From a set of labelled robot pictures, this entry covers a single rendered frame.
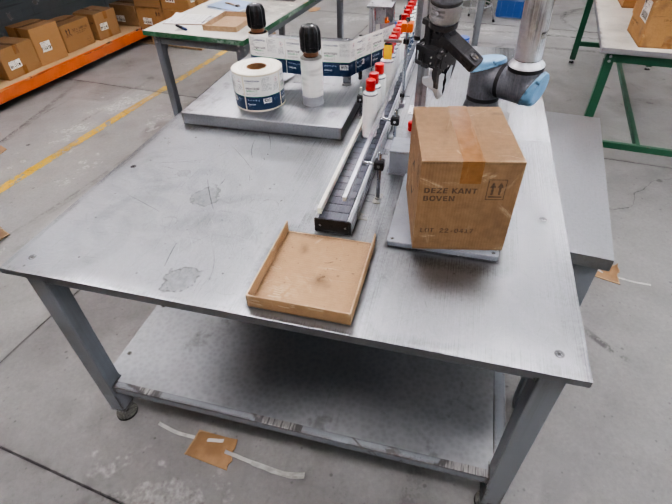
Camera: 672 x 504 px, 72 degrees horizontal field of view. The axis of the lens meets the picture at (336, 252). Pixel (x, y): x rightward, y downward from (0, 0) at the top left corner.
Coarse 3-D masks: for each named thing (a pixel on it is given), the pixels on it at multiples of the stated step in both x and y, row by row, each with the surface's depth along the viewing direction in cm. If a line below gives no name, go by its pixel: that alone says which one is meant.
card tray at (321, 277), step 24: (288, 240) 131; (312, 240) 131; (336, 240) 130; (264, 264) 119; (288, 264) 123; (312, 264) 123; (336, 264) 123; (360, 264) 123; (264, 288) 117; (288, 288) 117; (312, 288) 116; (336, 288) 116; (360, 288) 114; (288, 312) 110; (312, 312) 108; (336, 312) 106
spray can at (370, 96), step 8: (368, 80) 153; (368, 88) 154; (368, 96) 155; (376, 96) 156; (368, 104) 157; (376, 104) 158; (368, 112) 159; (376, 112) 160; (368, 120) 160; (368, 128) 162; (368, 136) 164
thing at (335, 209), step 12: (408, 60) 224; (396, 84) 202; (360, 132) 169; (360, 144) 162; (372, 144) 162; (348, 156) 156; (372, 156) 157; (348, 168) 151; (360, 168) 150; (348, 180) 145; (360, 180) 145; (336, 192) 140; (336, 204) 136; (348, 204) 135; (324, 216) 131; (336, 216) 131; (348, 216) 131
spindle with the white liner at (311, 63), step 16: (304, 32) 169; (320, 32) 172; (304, 48) 173; (320, 48) 175; (304, 64) 176; (320, 64) 178; (304, 80) 181; (320, 80) 181; (304, 96) 186; (320, 96) 185
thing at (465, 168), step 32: (416, 128) 120; (448, 128) 119; (480, 128) 118; (416, 160) 118; (448, 160) 107; (480, 160) 106; (512, 160) 106; (416, 192) 116; (448, 192) 112; (480, 192) 111; (512, 192) 111; (416, 224) 119; (448, 224) 118; (480, 224) 118
